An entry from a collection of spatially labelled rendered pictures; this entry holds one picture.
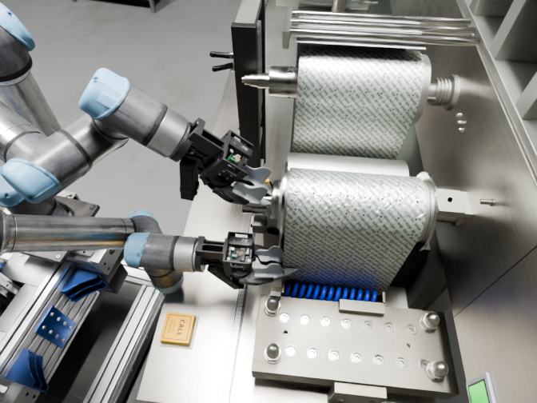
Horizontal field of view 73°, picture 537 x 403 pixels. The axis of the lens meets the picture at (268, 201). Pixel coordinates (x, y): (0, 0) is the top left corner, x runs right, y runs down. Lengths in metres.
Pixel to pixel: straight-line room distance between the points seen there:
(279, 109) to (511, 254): 1.03
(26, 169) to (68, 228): 0.24
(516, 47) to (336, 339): 0.62
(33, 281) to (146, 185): 1.23
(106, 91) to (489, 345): 0.67
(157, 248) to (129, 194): 1.67
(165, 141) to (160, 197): 1.78
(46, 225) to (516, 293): 0.82
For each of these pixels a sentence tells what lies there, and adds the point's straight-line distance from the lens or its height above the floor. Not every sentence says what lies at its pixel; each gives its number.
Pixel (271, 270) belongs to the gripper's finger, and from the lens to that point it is 0.77.
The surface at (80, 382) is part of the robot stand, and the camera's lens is 1.79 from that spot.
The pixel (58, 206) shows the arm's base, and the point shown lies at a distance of 1.30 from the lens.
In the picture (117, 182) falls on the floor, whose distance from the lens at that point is 2.54.
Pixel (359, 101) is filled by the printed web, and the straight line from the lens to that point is 0.76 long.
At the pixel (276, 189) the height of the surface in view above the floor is 1.29.
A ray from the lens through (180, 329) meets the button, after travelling 0.95.
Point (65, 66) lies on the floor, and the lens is 3.75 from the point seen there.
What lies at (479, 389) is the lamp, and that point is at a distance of 0.70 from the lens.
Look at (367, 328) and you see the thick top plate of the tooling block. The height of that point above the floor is 1.02.
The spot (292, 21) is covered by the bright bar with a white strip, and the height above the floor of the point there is 1.45.
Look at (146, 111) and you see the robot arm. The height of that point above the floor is 1.45.
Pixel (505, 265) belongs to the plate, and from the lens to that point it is 0.63.
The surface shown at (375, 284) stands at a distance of 0.85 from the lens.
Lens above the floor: 1.81
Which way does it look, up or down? 53 degrees down
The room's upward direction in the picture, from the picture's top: straight up
